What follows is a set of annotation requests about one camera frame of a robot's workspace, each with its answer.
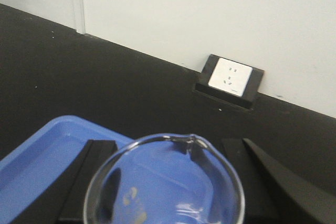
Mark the white wall power socket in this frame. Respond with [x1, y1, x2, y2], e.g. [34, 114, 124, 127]
[208, 58, 253, 97]

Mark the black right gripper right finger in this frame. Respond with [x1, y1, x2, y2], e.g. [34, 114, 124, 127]
[222, 138, 335, 223]

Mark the clear glass beaker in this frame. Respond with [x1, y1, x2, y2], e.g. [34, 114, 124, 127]
[83, 133, 245, 223]

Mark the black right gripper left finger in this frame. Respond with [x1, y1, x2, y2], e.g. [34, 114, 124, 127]
[58, 139, 118, 222]

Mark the black socket housing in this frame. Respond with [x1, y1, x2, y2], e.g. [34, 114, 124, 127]
[194, 55, 264, 109]

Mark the blue plastic tray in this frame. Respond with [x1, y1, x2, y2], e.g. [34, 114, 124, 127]
[1, 116, 134, 223]

